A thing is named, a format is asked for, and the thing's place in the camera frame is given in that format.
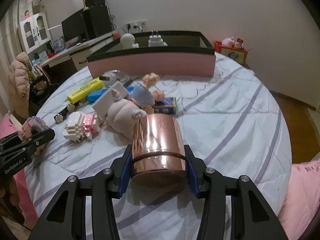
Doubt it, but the white astronaut figurine silver visor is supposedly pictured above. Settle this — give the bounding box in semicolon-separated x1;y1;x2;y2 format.
120;33;139;49

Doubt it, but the red printed storage crate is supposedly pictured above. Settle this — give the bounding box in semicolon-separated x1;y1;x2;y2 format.
214;41;248;65

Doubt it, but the black office chair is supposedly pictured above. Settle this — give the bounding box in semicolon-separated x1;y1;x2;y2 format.
29;64;59;115

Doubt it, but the pink plush toy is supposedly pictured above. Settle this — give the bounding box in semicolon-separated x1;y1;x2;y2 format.
221;36;235;48

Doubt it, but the small blue gold box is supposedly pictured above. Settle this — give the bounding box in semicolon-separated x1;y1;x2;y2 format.
153;97;176;115

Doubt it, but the black rhinestone hair clip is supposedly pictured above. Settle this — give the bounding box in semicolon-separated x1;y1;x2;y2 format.
54;99;87;124

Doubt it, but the pink puffer jacket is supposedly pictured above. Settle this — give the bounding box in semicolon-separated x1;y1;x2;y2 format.
8;52;30;119

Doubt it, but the blue flat plastic piece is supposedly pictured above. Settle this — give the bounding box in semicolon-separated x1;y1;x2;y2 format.
86;83;133;103

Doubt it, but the white pink block kitty figure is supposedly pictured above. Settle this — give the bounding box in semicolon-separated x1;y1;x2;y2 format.
62;111;100;142

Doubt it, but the white power adapter plug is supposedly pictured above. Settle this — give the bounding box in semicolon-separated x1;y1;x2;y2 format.
148;31;168;47

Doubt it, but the clear glass bottle with cork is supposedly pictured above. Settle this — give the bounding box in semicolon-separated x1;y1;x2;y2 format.
99;70;130;87

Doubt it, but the pale pink pig doll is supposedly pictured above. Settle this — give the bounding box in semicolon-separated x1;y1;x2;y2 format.
105;73;164;140

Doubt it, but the pink building block figure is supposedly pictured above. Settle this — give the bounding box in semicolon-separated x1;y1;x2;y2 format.
18;116;49;142

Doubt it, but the white glass door cabinet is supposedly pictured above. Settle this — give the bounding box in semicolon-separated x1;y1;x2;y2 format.
18;12;51;54

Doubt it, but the white wall power strip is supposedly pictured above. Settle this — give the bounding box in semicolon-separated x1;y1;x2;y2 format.
122;19;146;33

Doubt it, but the white desk with drawers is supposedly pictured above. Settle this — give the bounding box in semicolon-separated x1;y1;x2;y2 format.
40;32;115;68

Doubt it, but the rose gold metal tin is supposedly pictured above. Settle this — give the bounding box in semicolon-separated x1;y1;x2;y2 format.
132;113;187;187

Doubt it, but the black computer monitor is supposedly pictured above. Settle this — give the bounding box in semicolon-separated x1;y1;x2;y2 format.
61;9;87;42

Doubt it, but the white quilted striped tablecloth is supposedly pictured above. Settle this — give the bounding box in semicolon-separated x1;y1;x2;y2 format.
25;54;292;239

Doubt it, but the white rectangular box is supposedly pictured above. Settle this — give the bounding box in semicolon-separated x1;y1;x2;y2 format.
92;81;129;118

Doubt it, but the pink box with black rim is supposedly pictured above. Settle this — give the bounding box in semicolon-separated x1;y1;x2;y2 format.
87;30;216;77

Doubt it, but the pink blanket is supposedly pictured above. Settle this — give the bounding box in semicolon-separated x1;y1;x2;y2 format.
278;160;319;239

